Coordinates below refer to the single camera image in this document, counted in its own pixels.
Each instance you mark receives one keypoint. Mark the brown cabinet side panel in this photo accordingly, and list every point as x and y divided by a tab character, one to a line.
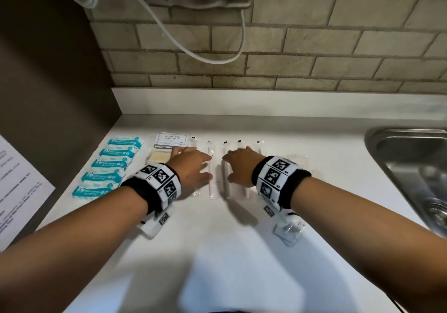
45	78

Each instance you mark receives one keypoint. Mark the person's left thumb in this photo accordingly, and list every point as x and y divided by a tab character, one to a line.
205	177

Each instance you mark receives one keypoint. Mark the beige soap in clear wrap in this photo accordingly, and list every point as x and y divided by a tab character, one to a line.
159	156

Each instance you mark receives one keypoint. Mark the person's left forearm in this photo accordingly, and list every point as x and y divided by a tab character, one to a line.
76	246

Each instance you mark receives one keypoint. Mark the stainless steel sink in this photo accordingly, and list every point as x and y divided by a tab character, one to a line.
405	162

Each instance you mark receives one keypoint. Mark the person's left hand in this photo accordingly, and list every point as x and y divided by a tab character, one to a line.
187	169

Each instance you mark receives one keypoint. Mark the white sachet with dark print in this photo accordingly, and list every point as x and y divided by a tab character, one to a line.
171	140

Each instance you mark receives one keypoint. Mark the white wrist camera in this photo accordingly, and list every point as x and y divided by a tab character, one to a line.
155	223
290	229

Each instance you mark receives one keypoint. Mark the person's right thumb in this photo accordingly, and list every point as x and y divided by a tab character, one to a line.
234	179

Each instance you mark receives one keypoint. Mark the sink drain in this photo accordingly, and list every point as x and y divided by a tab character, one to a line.
437	215

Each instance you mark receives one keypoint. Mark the black wristband with marker tags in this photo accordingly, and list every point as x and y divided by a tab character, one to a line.
157	183
276	180

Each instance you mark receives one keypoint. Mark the blue and white packet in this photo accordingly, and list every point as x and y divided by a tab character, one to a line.
110	163
102	175
125	142
91	190
118	152

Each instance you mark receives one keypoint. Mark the person's right forearm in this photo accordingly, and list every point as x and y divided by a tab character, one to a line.
370	232

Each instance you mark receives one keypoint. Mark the white printed paper sheet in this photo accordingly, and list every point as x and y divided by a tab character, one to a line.
19	194

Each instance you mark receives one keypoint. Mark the person's right hand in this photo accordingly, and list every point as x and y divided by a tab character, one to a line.
244	166

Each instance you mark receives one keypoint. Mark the white toothbrush in clear wrap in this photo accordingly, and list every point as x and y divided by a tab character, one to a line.
210	187
240	143
226	187
195	142
259	145

